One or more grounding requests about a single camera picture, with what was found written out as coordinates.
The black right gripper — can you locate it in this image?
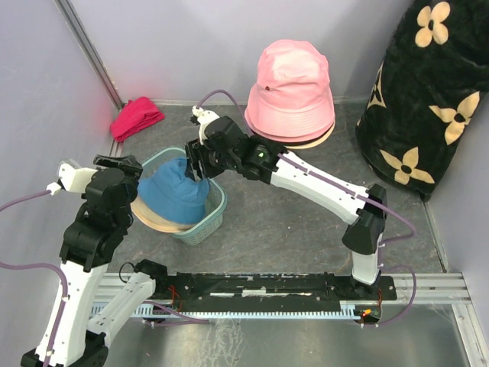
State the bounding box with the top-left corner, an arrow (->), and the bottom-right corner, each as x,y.
183,137 -> 238,184

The light blue plastic basket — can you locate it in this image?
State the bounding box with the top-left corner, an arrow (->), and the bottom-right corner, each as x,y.
141,147 -> 228,245

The blue bucket hat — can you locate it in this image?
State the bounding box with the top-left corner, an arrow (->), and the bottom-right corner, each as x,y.
138,158 -> 210,225

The pink bucket hat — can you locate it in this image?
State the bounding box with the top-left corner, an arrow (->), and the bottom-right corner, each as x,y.
245,39 -> 335,119
244,110 -> 335,145

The cream bucket hat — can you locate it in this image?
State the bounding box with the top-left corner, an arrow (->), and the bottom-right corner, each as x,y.
285,123 -> 335,150

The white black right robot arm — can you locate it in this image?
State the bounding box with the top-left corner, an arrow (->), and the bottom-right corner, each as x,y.
185,110 -> 387,299

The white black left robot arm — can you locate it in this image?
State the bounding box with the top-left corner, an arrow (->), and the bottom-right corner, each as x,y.
21,155 -> 169,366

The beige bottom hat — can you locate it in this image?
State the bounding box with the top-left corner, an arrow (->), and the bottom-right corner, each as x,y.
131,196 -> 194,233

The magenta hat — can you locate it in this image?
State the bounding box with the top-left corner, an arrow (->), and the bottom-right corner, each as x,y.
110,96 -> 165,142

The aluminium corner profile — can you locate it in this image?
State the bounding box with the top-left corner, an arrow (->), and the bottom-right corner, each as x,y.
54,0 -> 125,110

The black floral blanket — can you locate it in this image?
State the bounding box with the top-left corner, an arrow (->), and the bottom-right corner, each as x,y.
355,1 -> 488,201

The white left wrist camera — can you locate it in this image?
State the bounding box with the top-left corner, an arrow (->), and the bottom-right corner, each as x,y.
46,159 -> 97,196

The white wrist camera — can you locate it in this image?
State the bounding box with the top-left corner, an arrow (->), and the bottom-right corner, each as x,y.
190,106 -> 219,141
46,159 -> 97,196

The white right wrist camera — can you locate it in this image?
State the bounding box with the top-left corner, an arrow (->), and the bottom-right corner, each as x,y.
190,106 -> 219,141

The light blue cable duct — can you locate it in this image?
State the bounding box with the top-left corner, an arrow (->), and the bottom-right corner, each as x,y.
91,299 -> 379,319

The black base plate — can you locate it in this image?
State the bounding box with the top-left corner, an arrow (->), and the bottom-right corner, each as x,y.
151,273 -> 397,312

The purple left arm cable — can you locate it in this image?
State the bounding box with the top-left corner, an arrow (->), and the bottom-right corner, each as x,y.
0,189 -> 211,367

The aluminium rail frame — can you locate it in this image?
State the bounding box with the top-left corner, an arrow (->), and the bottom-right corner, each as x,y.
36,141 -> 478,367

